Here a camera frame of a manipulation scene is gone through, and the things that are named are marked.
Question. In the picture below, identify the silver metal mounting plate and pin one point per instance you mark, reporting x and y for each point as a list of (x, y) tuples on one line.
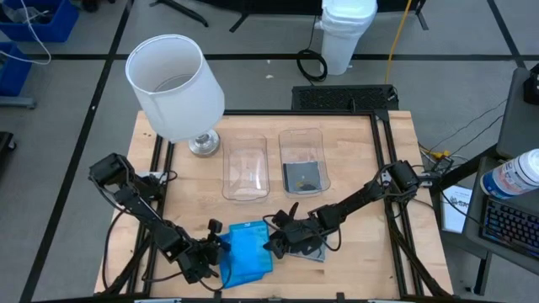
[(151, 174), (429, 179)]

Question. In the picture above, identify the white trash can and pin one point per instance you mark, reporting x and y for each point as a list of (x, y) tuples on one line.
[(345, 38)]

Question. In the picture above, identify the clear plastic bin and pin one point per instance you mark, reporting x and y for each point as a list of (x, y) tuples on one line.
[(303, 147), (245, 168)]

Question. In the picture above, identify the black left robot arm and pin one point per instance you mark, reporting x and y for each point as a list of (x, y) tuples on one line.
[(143, 214)]

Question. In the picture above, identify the grey metal foot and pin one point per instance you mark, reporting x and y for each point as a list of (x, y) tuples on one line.
[(17, 103)]

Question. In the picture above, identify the grey desk top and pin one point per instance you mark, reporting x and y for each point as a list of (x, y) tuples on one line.
[(518, 126)]

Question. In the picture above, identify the white shade table lamp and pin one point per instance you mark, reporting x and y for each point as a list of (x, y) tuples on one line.
[(174, 92)]

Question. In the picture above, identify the black perforated metal box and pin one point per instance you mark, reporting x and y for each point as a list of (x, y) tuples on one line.
[(343, 97)]

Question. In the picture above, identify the dark grey computer desk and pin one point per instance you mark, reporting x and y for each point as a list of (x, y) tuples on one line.
[(476, 219)]

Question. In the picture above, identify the black aluminium table frame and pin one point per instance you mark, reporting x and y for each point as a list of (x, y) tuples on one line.
[(295, 113)]

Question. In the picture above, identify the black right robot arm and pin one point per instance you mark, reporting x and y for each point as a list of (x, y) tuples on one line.
[(358, 198)]

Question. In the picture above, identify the white printed paper sheet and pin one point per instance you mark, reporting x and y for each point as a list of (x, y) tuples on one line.
[(457, 210)]

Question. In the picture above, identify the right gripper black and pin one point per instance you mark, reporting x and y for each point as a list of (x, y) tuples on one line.
[(307, 235)]

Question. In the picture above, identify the white wipes canister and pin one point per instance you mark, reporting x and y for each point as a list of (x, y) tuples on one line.
[(511, 174)]

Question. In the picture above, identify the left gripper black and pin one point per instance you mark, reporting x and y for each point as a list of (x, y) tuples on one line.
[(198, 261)]

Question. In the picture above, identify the blue storage bin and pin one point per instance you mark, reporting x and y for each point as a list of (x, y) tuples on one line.
[(12, 71), (50, 29)]

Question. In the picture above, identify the black keyboard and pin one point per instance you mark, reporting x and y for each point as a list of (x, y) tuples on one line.
[(513, 227)]

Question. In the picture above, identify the clear black jewel case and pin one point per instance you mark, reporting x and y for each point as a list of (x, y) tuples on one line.
[(316, 256), (303, 174)]

